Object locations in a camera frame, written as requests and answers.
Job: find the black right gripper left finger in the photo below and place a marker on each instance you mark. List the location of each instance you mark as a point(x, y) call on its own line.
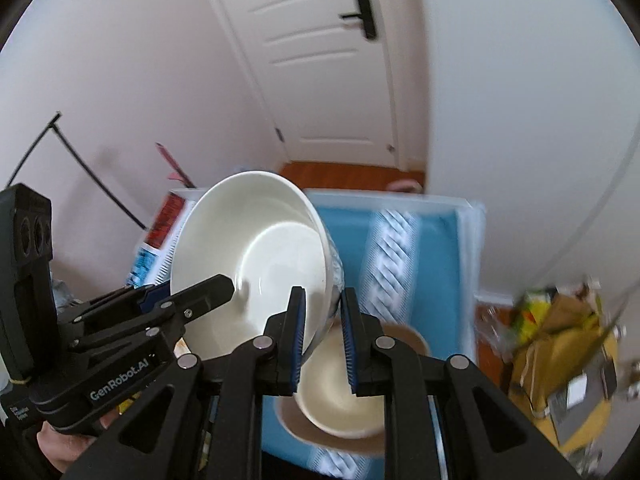
point(272, 361)

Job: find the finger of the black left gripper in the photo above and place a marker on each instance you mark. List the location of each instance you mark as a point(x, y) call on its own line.
point(201, 298)
point(142, 298)

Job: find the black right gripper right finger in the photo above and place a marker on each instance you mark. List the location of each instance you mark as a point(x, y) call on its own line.
point(378, 364)

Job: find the beige plastic handled bowl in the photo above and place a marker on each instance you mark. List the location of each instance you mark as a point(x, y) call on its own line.
point(297, 425)

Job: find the cream ceramic bowl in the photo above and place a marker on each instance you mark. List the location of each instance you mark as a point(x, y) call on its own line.
point(326, 399)

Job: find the small white bowl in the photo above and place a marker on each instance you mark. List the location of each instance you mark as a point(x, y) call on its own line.
point(261, 231)

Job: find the person's left hand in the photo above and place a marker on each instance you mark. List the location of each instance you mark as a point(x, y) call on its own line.
point(62, 450)

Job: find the blue patterned tablecloth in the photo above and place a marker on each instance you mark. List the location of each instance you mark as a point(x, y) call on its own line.
point(413, 260)

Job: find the pink slippers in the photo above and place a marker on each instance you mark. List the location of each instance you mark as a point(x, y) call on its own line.
point(408, 186)

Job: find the yellow bag with clutter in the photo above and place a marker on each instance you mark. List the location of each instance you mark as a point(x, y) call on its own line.
point(556, 355)

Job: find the white door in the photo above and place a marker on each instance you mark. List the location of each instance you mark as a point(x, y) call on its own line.
point(330, 94)

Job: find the pink handled mop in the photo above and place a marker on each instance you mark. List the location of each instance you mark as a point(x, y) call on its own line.
point(177, 173)

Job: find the black door handle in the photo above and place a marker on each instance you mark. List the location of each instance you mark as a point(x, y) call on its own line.
point(365, 17)

